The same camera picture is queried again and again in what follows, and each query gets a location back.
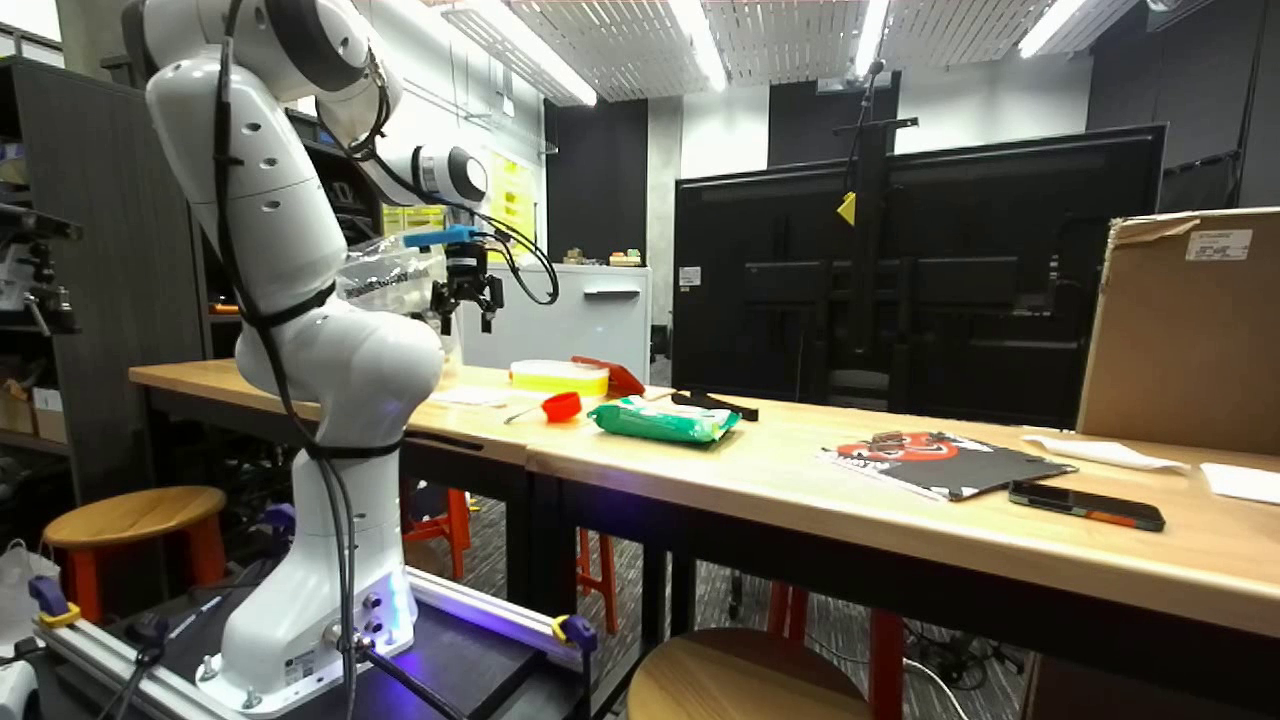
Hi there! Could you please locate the dark grey shelf unit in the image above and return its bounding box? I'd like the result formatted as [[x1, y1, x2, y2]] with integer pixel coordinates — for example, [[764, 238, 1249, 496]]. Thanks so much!
[[0, 53, 215, 502]]

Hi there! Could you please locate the black phone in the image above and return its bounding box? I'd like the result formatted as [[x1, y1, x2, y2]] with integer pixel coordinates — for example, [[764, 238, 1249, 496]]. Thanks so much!
[[1004, 474, 1168, 535]]

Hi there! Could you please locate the blue yellow clamp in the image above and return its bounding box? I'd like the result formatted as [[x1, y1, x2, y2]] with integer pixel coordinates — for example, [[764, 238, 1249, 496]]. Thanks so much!
[[549, 610, 601, 659], [23, 571, 87, 633]]

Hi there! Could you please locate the green wet wipes pack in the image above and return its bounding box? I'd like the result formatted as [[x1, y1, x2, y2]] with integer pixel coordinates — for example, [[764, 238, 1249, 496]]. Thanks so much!
[[584, 391, 744, 452]]

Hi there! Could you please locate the clear printed plastic bag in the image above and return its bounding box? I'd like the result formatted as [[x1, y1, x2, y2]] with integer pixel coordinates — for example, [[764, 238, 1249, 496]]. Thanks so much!
[[337, 245, 450, 324]]

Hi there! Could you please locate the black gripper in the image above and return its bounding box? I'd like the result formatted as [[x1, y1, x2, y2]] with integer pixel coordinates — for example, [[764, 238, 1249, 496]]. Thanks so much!
[[432, 245, 509, 336]]

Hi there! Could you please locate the large black monitor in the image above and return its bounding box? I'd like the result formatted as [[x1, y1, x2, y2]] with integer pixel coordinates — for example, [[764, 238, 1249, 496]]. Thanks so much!
[[667, 124, 1168, 430]]

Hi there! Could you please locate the white crumpled bag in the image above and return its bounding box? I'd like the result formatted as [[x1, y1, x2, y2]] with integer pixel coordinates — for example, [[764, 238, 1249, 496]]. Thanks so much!
[[0, 535, 63, 720]]

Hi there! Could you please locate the orange legged stool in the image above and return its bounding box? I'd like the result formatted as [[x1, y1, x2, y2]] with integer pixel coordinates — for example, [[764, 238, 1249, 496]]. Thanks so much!
[[764, 575, 912, 720], [400, 481, 620, 640]]

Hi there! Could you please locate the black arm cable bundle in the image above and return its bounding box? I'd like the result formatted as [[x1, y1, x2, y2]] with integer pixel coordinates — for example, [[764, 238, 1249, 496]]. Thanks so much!
[[207, 0, 369, 720]]

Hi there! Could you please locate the ceiling light strip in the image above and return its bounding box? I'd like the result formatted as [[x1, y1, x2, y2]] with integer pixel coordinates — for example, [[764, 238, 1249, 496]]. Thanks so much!
[[663, 0, 731, 97], [435, 0, 601, 111], [1017, 0, 1093, 62], [853, 0, 896, 81]]

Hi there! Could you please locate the brown cardboard box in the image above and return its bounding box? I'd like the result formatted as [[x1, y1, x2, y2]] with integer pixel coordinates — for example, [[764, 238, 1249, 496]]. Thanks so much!
[[1072, 205, 1280, 457]]

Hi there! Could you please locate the grey partition cabinet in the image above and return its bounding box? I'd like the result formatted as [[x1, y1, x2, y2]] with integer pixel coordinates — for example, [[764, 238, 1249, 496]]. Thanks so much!
[[457, 261, 656, 384]]

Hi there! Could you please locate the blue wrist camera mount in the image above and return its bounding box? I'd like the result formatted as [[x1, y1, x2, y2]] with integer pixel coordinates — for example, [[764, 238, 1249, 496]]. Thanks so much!
[[400, 219, 496, 257]]

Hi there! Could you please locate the wooden top table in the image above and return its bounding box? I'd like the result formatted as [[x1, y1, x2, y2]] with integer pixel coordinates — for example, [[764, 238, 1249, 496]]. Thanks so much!
[[126, 356, 539, 633], [518, 386, 1280, 720]]

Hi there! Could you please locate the red measuring cup white handle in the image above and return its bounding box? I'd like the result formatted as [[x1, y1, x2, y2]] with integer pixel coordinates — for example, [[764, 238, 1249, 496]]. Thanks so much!
[[500, 386, 586, 429]]

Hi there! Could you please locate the small cardboard box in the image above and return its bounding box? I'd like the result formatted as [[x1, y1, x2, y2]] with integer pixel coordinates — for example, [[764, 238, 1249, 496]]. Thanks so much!
[[0, 375, 70, 447]]

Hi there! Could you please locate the black marker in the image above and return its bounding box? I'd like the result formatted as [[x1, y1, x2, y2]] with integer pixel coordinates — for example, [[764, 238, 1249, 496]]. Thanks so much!
[[667, 384, 764, 423]]

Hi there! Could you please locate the white paper sheet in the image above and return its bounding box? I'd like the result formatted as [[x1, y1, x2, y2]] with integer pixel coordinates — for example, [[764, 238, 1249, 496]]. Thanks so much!
[[1019, 430, 1191, 474], [1195, 460, 1280, 507]]

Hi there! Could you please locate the yellow wall poster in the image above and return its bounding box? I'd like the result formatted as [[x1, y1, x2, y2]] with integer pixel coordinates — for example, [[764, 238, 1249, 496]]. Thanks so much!
[[376, 147, 542, 252]]

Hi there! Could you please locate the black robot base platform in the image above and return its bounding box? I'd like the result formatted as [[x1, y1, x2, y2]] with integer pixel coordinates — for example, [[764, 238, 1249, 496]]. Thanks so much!
[[23, 555, 602, 720]]

